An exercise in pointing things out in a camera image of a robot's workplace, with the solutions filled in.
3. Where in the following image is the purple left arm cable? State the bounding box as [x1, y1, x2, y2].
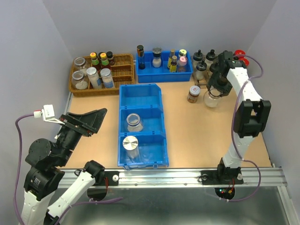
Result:
[13, 112, 36, 225]

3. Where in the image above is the round open-top glass jar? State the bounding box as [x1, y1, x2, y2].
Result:
[126, 113, 143, 132]

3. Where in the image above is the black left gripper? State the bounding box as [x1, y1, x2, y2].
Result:
[58, 105, 110, 164]

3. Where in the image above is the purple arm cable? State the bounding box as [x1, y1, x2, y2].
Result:
[13, 112, 36, 225]
[231, 55, 263, 203]

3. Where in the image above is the yellow-label bottle back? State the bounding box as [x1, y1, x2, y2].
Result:
[167, 49, 175, 69]

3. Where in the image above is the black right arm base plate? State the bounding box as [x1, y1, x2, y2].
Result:
[201, 168, 244, 185]

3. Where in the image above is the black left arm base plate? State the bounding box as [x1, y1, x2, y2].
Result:
[93, 170, 120, 187]

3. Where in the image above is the red-lid sauce jar back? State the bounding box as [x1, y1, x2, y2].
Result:
[234, 49, 246, 57]

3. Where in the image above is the yellow-cap green-label sauce bottle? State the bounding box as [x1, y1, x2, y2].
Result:
[99, 52, 111, 69]
[90, 52, 101, 71]

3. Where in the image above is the round glass jar in basket front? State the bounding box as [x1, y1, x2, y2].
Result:
[71, 70, 88, 90]

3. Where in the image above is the yellow-cap green-label sauce bottle left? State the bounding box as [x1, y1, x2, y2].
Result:
[90, 52, 101, 71]

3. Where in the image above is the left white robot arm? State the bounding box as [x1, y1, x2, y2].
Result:
[20, 105, 107, 225]

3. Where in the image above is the green-lid jar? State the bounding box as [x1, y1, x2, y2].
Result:
[179, 49, 187, 58]

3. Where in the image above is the tall silver-lid salt jar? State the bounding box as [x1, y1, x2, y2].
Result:
[100, 68, 115, 88]
[86, 67, 102, 89]

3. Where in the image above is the clear acrylic bottle rack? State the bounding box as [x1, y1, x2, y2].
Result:
[192, 58, 218, 87]

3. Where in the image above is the pink-lid jar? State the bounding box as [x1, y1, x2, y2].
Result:
[177, 56, 187, 73]

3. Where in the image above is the red-white-lid chili jar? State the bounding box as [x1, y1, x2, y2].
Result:
[187, 85, 201, 103]

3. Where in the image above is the black-cap dispenser bottle back middle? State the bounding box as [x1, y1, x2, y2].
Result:
[205, 49, 216, 67]

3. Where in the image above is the tall black-cap grinder bottle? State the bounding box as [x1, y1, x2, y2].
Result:
[137, 45, 145, 69]

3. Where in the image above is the dark-cap brown sauce bottle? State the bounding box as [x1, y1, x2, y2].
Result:
[106, 51, 115, 66]

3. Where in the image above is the tall silver-lid glass jar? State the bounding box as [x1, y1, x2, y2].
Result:
[122, 135, 140, 162]

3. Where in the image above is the yellow-label bottle front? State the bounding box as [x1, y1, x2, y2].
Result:
[169, 55, 177, 73]

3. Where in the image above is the blue three-compartment plastic bin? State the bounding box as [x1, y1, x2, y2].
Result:
[117, 83, 169, 170]

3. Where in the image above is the black-cap dispenser bottle back left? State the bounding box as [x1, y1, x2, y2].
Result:
[192, 49, 203, 67]

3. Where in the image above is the black-cap dispenser bottle front left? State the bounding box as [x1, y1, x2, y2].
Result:
[195, 60, 207, 80]

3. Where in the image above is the blue plastic tray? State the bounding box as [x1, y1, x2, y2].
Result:
[135, 50, 193, 83]

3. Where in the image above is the red-lid sauce jar front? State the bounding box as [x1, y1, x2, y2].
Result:
[240, 58, 249, 67]

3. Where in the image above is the yellow-cap green-label sauce bottle right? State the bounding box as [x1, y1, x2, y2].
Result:
[99, 52, 111, 69]

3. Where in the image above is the silver-top salt shaker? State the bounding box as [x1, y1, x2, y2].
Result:
[152, 47, 162, 68]

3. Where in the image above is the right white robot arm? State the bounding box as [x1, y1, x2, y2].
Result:
[202, 51, 271, 185]

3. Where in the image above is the aluminium table edge rail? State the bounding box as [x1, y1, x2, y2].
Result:
[52, 166, 288, 188]

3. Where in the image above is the round glass jar in basket back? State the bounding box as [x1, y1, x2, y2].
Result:
[73, 57, 90, 75]

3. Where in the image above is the red-lid sauce jar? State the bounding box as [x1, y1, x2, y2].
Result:
[234, 49, 246, 57]
[240, 58, 249, 67]

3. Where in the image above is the black-cap dispenser bottle front middle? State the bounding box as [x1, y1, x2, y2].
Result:
[209, 62, 218, 76]

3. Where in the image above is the black-cap dispenser bottle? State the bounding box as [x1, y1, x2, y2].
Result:
[195, 60, 207, 80]
[192, 49, 203, 67]
[209, 62, 218, 76]
[205, 49, 216, 67]

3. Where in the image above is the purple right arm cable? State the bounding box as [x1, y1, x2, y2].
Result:
[231, 55, 263, 203]

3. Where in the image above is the yellow-label bottle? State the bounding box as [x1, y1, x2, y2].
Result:
[167, 49, 175, 69]
[169, 55, 177, 73]

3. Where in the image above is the tall silver-lid salt jar right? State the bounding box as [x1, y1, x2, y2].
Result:
[100, 68, 115, 88]

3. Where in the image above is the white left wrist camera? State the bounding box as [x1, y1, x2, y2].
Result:
[33, 105, 65, 124]

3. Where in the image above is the brown wicker basket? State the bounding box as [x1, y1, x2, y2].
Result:
[68, 54, 135, 97]

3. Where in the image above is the tall silver-lid salt jar left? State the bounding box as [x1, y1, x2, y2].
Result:
[86, 67, 102, 89]

